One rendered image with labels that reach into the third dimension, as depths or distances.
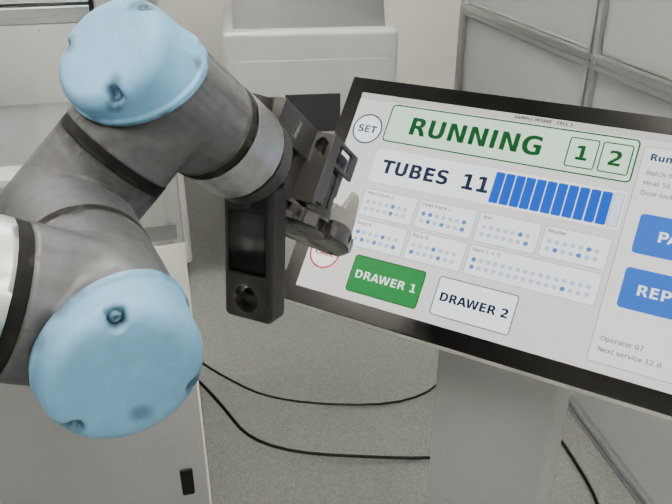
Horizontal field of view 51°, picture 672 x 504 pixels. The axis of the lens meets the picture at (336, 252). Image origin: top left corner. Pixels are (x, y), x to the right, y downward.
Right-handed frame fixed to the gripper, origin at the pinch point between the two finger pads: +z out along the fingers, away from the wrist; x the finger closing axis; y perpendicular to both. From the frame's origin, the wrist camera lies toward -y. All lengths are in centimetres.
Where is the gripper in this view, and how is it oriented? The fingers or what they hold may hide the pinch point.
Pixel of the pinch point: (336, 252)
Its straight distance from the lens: 69.9
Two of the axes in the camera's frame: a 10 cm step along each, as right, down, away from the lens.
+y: 3.2, -9.4, 1.5
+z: 3.8, 2.7, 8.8
